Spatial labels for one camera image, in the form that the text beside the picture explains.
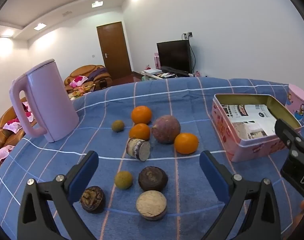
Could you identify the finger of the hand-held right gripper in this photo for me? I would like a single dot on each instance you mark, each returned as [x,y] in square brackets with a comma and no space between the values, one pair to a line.
[289,136]

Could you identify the pink gift bag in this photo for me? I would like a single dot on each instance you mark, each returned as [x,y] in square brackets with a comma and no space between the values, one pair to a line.
[157,61]

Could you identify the pink cartoon paper cup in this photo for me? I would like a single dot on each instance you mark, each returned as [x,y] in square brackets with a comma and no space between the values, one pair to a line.
[295,100]

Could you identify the purple passion fruit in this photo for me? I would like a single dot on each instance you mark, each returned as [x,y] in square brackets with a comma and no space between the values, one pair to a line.
[166,129]

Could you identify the orange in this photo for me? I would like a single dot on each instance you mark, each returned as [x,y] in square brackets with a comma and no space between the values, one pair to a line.
[140,131]
[141,115]
[186,143]

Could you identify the orange leather sofa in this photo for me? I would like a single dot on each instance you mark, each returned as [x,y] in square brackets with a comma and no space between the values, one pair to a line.
[4,132]

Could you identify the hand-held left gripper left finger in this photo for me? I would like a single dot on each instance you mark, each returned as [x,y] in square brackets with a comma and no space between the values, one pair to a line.
[83,177]

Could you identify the black television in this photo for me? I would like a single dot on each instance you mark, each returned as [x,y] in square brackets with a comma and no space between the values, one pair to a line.
[174,55]

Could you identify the dried brown mangosteen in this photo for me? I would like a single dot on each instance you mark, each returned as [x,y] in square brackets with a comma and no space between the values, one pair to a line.
[92,199]

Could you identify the low table with snacks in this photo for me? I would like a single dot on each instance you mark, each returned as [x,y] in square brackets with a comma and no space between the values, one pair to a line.
[80,91]

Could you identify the pink electric kettle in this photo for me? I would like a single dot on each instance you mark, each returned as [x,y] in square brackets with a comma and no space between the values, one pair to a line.
[52,100]

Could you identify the blue checked cloth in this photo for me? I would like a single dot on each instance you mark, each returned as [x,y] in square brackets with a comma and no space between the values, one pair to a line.
[166,97]

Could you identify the pink tin box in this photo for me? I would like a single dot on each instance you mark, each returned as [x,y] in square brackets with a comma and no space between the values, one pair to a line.
[226,130]

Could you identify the dark brown water chestnut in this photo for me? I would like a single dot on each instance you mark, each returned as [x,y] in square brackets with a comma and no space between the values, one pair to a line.
[153,178]

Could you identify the cut taro chunk striped skin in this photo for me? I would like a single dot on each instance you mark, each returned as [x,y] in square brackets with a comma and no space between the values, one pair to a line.
[138,148]

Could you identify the small green-brown longan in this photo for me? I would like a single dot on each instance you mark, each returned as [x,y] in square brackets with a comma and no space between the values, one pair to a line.
[117,125]
[123,179]

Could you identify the pink floral cushion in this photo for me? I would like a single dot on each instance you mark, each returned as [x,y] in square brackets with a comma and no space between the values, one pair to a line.
[78,81]

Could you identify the brown wooden door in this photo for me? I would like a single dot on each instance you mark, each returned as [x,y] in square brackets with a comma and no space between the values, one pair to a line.
[114,50]

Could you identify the wall socket with plugs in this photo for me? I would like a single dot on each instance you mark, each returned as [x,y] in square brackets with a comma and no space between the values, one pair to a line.
[187,35]

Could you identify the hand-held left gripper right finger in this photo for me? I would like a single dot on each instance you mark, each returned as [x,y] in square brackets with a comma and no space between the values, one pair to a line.
[214,177]

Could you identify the square ceiling light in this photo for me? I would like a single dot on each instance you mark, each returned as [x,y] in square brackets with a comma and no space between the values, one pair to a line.
[39,26]

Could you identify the cut taro chunk dark skin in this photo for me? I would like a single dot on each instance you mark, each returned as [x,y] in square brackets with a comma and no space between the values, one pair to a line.
[151,206]

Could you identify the white television stand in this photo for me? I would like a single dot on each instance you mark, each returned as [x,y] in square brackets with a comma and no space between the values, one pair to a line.
[164,75]

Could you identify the orange leather armchair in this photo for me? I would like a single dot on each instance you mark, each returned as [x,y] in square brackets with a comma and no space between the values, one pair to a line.
[102,76]

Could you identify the ceiling air vent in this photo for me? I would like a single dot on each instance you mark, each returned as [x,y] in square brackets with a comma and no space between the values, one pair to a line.
[66,13]

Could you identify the rectangular ceiling light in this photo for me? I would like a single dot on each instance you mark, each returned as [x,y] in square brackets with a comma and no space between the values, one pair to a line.
[97,4]

